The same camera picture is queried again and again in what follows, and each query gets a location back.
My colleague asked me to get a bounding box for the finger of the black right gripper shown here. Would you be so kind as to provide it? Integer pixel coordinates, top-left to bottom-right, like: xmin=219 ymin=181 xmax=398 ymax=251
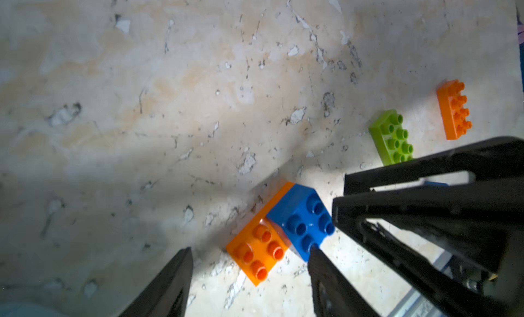
xmin=332 ymin=185 xmax=523 ymax=316
xmin=343 ymin=136 xmax=523 ymax=195

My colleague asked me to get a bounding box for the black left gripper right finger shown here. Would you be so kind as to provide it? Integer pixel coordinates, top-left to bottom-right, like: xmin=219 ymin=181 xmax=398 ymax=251
xmin=308 ymin=247 xmax=379 ymax=316

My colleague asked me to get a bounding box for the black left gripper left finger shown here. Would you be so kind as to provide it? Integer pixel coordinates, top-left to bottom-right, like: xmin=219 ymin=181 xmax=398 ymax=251
xmin=120 ymin=247 xmax=194 ymax=317

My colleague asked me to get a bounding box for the small blue lego brick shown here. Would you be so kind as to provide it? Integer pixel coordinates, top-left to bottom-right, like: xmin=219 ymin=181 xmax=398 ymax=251
xmin=423 ymin=180 xmax=449 ymax=187
xmin=266 ymin=182 xmax=335 ymax=262

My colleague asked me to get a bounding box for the orange lego brick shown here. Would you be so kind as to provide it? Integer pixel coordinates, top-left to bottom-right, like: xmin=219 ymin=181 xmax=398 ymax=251
xmin=436 ymin=79 xmax=472 ymax=140
xmin=226 ymin=183 xmax=293 ymax=286

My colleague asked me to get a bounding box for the green lego brick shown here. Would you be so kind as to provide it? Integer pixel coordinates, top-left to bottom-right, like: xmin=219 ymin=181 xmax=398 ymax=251
xmin=368 ymin=109 xmax=413 ymax=166

